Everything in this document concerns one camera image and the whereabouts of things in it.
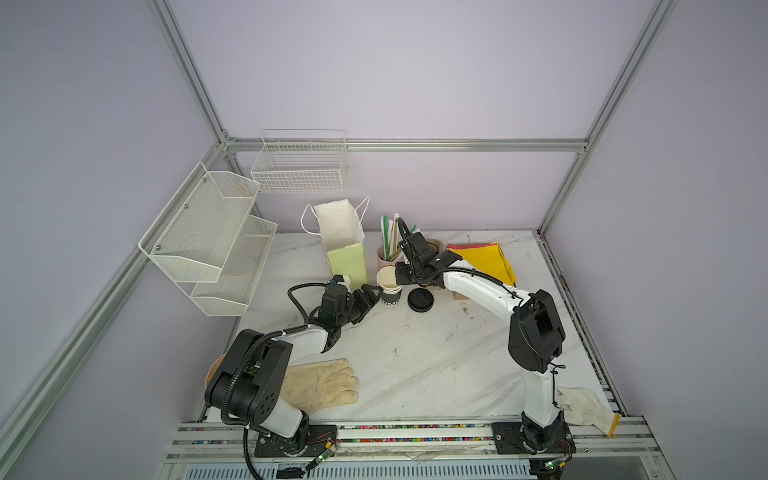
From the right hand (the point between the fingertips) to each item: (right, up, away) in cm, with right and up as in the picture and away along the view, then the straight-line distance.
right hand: (396, 272), depth 91 cm
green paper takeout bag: (-19, +13, +13) cm, 27 cm away
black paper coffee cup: (-3, -2, +1) cm, 4 cm away
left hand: (-6, -7, -1) cm, 9 cm away
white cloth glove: (+49, -35, -13) cm, 62 cm away
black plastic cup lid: (+8, -10, +7) cm, 14 cm away
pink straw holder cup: (-5, +3, +10) cm, 11 cm away
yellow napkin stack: (+34, +5, +16) cm, 38 cm away
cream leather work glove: (-23, -31, -9) cm, 40 cm away
